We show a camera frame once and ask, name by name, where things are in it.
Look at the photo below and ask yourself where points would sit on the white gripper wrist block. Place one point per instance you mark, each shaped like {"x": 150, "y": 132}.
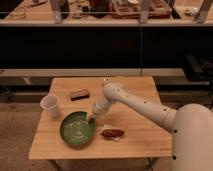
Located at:
{"x": 98, "y": 109}

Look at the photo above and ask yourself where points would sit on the wooden shelf bench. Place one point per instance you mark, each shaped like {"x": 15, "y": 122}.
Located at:
{"x": 106, "y": 12}

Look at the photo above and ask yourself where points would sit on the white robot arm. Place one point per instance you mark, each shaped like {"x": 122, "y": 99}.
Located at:
{"x": 191, "y": 126}

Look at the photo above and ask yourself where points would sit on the brown chocolate bar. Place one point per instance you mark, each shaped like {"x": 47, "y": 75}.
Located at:
{"x": 81, "y": 94}

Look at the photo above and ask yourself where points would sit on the green ceramic bowl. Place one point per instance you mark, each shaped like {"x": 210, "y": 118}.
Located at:
{"x": 75, "y": 130}

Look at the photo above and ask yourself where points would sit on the red chili pepper toy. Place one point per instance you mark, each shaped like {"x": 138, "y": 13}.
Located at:
{"x": 111, "y": 132}

